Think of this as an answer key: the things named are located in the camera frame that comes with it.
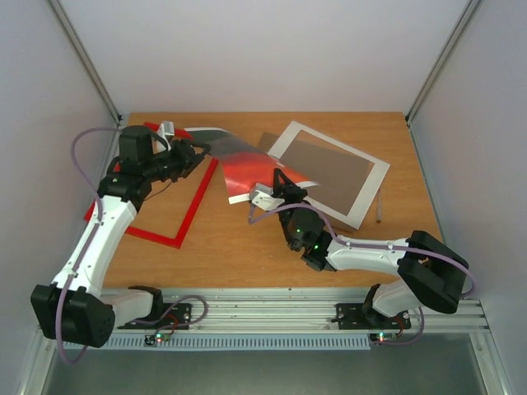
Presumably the sunset photo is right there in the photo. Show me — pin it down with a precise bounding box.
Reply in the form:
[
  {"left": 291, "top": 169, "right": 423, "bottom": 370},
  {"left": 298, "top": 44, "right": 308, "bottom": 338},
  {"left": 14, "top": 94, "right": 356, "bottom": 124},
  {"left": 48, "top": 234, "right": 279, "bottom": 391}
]
[{"left": 185, "top": 128, "right": 317, "bottom": 204}]

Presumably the red picture frame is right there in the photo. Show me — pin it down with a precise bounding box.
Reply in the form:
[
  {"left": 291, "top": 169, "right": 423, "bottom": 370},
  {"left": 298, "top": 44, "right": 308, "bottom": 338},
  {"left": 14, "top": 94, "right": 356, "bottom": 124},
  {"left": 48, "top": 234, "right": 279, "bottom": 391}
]
[{"left": 83, "top": 122, "right": 219, "bottom": 249}]

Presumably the clear handled screwdriver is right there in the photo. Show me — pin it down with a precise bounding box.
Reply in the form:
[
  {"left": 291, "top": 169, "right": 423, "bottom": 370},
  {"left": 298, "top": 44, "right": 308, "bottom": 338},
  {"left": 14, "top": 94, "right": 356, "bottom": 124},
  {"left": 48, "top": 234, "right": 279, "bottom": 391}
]
[{"left": 375, "top": 188, "right": 383, "bottom": 224}]

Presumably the white mat board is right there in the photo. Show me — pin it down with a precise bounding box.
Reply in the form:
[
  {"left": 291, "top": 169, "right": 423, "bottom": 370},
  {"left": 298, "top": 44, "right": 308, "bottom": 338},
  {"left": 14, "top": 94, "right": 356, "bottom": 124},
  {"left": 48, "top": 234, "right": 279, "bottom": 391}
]
[{"left": 266, "top": 120, "right": 391, "bottom": 230}]

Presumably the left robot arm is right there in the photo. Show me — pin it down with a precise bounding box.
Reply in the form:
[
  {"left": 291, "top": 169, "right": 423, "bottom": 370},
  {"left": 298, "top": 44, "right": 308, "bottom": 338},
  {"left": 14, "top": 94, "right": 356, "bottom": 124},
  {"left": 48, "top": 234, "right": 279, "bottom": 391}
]
[{"left": 30, "top": 125, "right": 211, "bottom": 348}]

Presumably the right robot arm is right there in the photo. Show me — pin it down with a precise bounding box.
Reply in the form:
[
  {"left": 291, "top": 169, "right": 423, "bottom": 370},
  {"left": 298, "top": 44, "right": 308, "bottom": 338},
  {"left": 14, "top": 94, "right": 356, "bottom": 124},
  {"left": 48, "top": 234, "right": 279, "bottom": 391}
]
[{"left": 271, "top": 169, "right": 469, "bottom": 328}]

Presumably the right controller board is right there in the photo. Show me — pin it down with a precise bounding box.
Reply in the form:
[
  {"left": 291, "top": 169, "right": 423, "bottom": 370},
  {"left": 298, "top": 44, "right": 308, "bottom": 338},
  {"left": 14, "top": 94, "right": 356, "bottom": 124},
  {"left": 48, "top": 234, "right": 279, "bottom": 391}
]
[{"left": 370, "top": 332, "right": 401, "bottom": 343}]

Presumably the controller board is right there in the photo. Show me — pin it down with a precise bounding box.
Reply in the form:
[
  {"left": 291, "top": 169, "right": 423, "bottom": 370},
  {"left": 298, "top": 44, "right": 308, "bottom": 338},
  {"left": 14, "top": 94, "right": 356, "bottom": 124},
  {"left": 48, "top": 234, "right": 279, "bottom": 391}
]
[
  {"left": 143, "top": 332, "right": 170, "bottom": 347},
  {"left": 370, "top": 332, "right": 401, "bottom": 343}
]

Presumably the left controller board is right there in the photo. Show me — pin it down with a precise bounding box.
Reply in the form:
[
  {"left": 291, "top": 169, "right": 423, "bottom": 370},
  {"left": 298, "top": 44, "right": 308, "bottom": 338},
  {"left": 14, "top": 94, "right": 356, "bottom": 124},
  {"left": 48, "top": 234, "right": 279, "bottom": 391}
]
[{"left": 143, "top": 332, "right": 170, "bottom": 347}]

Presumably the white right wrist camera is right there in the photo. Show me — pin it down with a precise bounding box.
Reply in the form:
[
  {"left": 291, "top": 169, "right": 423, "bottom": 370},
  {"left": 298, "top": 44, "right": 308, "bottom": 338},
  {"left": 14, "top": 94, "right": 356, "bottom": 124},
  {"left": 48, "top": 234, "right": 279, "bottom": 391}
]
[{"left": 249, "top": 183, "right": 285, "bottom": 211}]

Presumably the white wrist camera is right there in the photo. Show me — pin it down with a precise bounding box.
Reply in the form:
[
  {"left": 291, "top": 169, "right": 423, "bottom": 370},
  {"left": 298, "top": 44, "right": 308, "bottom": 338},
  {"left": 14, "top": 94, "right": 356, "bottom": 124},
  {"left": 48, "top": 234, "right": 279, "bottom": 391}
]
[
  {"left": 249, "top": 183, "right": 285, "bottom": 211},
  {"left": 156, "top": 121, "right": 175, "bottom": 152}
]

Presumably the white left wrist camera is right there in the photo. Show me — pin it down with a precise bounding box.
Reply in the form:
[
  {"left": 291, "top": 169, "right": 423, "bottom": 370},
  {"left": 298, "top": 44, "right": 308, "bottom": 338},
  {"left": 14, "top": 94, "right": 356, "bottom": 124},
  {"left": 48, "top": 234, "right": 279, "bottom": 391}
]
[{"left": 156, "top": 121, "right": 175, "bottom": 152}]

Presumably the brown frame backing board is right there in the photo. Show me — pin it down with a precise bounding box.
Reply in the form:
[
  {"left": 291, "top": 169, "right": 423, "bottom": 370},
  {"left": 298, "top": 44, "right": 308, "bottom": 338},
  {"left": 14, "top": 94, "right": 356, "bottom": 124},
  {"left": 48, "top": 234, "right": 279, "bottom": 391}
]
[{"left": 255, "top": 130, "right": 376, "bottom": 217}]

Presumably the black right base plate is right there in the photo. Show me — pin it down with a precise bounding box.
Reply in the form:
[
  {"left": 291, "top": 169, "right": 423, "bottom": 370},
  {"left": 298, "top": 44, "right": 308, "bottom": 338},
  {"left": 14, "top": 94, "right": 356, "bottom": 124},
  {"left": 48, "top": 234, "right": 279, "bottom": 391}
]
[{"left": 330, "top": 303, "right": 412, "bottom": 330}]

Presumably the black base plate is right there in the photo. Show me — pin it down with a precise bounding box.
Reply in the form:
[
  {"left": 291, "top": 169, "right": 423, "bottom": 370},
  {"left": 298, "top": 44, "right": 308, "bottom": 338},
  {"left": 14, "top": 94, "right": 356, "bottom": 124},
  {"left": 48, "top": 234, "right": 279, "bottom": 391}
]
[
  {"left": 330, "top": 303, "right": 412, "bottom": 330},
  {"left": 119, "top": 303, "right": 193, "bottom": 330}
]

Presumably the aluminium front rail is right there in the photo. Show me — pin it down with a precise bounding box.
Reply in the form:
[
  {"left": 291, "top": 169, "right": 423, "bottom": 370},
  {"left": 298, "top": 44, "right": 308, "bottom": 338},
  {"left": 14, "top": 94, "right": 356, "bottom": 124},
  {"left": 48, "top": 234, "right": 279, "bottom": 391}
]
[{"left": 161, "top": 287, "right": 490, "bottom": 336}]

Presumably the left aluminium corner post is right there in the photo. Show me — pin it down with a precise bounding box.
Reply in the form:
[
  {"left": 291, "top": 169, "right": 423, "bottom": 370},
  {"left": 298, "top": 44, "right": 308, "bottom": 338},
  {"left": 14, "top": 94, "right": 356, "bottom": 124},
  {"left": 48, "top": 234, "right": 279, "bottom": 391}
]
[{"left": 46, "top": 0, "right": 122, "bottom": 125}]

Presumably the aluminium corner post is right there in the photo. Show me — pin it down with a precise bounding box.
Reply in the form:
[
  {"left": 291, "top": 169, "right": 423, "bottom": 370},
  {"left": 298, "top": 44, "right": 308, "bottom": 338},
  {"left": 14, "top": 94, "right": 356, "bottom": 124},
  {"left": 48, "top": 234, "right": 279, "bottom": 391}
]
[
  {"left": 404, "top": 0, "right": 483, "bottom": 124},
  {"left": 46, "top": 0, "right": 122, "bottom": 125}
]

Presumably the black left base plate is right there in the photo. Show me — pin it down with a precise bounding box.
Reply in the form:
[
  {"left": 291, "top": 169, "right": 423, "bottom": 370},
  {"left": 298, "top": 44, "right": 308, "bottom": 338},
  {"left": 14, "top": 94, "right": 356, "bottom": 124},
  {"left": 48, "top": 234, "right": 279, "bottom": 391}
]
[{"left": 119, "top": 303, "right": 193, "bottom": 330}]

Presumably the right aluminium corner post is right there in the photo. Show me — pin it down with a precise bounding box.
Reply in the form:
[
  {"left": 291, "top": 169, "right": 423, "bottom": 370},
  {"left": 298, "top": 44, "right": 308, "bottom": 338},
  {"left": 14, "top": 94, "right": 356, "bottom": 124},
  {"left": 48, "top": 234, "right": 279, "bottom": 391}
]
[{"left": 404, "top": 0, "right": 483, "bottom": 124}]

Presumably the slotted grey cable duct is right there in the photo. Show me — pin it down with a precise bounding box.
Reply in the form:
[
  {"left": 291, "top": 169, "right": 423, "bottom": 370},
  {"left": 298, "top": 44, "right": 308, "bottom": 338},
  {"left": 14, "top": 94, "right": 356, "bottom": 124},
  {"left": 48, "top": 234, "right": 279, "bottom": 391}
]
[{"left": 61, "top": 333, "right": 372, "bottom": 351}]

